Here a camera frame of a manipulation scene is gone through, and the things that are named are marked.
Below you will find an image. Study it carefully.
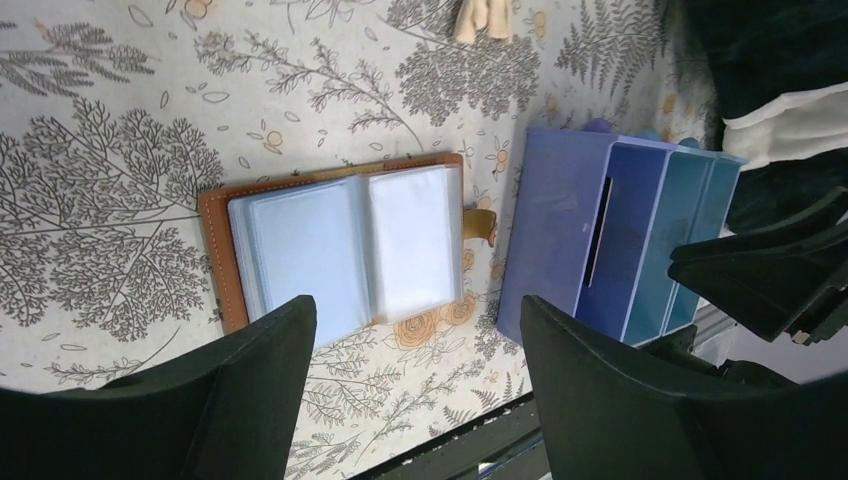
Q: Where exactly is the black white checkered pillow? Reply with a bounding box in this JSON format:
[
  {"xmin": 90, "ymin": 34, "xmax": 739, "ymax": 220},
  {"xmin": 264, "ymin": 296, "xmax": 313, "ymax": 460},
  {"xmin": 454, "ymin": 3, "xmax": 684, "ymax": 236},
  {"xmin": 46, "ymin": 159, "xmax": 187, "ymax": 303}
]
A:
[{"xmin": 681, "ymin": 1, "xmax": 847, "ymax": 234}]

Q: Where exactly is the brown leather card holder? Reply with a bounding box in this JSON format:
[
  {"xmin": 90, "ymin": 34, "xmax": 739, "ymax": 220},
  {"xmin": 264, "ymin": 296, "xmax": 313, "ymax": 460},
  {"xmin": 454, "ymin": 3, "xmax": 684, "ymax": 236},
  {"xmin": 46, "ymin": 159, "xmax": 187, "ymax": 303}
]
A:
[{"xmin": 198, "ymin": 154, "xmax": 497, "ymax": 348}]

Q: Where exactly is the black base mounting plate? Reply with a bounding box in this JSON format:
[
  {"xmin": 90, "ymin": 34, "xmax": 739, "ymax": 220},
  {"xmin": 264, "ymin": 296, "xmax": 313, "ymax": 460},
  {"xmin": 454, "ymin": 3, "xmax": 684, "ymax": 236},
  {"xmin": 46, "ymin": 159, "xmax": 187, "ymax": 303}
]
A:
[{"xmin": 355, "ymin": 393, "xmax": 551, "ymax": 480}]

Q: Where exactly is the blue three-compartment organizer box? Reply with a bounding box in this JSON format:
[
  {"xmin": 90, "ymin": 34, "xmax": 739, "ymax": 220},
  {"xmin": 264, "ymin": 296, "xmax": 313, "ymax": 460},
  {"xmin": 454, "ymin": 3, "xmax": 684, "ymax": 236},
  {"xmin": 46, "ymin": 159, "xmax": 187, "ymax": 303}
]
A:
[{"xmin": 496, "ymin": 127, "xmax": 744, "ymax": 346}]

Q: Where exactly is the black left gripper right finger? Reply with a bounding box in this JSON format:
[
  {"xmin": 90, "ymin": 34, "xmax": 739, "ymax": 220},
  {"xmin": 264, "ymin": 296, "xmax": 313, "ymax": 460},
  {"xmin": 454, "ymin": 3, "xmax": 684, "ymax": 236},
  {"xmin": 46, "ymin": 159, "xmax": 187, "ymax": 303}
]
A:
[{"xmin": 520, "ymin": 296, "xmax": 847, "ymax": 479}]

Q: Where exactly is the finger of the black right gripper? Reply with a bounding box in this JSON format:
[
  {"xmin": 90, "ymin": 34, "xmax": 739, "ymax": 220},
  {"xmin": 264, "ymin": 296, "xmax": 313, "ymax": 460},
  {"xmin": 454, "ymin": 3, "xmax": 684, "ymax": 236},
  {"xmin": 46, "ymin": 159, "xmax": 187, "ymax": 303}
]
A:
[{"xmin": 668, "ymin": 187, "xmax": 847, "ymax": 343}]

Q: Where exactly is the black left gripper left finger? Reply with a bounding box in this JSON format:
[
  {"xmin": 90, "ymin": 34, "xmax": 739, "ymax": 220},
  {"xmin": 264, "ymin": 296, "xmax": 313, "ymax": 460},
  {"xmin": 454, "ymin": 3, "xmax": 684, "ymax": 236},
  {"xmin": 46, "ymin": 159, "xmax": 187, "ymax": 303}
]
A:
[{"xmin": 1, "ymin": 295, "xmax": 316, "ymax": 479}]

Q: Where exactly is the floral patterned table mat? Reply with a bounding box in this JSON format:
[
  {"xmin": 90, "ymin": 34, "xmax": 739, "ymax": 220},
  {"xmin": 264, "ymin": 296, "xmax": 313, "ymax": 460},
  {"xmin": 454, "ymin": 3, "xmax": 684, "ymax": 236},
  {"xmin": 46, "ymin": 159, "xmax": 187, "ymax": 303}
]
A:
[{"xmin": 1, "ymin": 1, "xmax": 720, "ymax": 479}]

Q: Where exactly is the blue shark print cloth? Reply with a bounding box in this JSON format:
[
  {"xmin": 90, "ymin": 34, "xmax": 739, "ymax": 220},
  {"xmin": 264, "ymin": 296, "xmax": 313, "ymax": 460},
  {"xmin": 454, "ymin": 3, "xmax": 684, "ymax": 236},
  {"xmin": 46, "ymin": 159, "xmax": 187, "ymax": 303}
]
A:
[{"xmin": 453, "ymin": 0, "xmax": 513, "ymax": 45}]

